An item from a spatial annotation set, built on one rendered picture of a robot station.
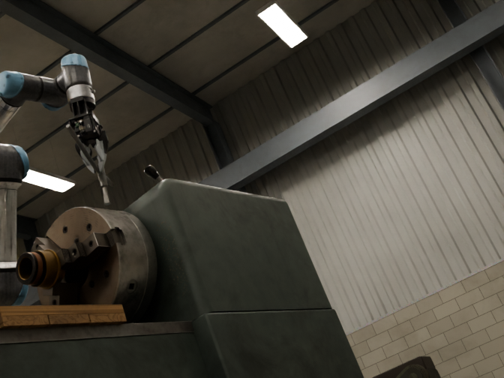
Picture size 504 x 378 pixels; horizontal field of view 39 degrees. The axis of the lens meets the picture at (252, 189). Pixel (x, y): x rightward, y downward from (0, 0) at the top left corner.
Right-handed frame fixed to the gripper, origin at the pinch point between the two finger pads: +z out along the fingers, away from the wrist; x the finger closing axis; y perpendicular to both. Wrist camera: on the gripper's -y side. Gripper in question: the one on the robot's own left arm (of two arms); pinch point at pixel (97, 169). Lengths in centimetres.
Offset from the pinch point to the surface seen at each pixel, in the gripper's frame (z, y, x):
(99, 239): 28.5, 23.8, 3.3
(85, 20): -572, -707, -153
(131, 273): 37.0, 18.5, 7.8
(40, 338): 53, 48, -5
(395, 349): -13, -995, 161
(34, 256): 29.4, 27.9, -11.1
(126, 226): 25.1, 17.3, 8.6
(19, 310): 48, 52, -6
